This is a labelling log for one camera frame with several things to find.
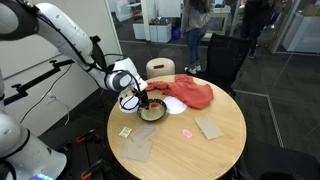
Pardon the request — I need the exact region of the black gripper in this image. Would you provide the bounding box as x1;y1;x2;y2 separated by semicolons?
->
138;87;151;111

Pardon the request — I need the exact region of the black bowl cream interior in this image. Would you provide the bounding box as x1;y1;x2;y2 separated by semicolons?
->
136;97;168;123

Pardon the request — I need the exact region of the small white plate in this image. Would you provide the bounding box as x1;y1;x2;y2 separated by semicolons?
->
162;95;188;116

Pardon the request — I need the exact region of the beige round stool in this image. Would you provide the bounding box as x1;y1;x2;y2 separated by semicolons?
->
145;57;176;80

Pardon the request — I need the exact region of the orange red fabric cloth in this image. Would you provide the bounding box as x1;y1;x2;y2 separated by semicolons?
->
145;73;215;111

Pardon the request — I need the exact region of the small pink eraser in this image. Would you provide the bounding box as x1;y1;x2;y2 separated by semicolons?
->
181;128;194;140

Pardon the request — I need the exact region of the black orange bar clamp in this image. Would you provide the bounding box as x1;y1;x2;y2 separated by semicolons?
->
75;129;98;145
80;158;105;180

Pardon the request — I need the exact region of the white low cabinet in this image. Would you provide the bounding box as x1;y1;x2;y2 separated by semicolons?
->
132;20;173;44

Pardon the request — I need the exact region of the blue bin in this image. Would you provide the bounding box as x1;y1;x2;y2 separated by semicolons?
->
171;26;183;41

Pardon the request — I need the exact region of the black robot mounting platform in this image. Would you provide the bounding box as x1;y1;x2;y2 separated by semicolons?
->
39;128;114;180

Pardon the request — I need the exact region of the black mesh office chair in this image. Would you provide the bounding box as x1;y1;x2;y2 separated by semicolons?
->
195;32;254;96
238;139;320;180

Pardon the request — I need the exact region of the person in blue jeans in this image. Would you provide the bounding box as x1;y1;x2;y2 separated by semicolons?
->
180;0;216;76

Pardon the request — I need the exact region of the person in dark clothes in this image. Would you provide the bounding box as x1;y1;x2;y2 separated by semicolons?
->
239;0;271;60

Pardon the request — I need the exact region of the white counter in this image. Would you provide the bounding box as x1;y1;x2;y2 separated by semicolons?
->
282;11;320;55

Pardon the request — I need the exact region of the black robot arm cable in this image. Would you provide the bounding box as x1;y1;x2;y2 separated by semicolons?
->
102;52;142;112

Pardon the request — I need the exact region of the grey wall cable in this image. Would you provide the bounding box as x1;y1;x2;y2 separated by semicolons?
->
19;63;74;127

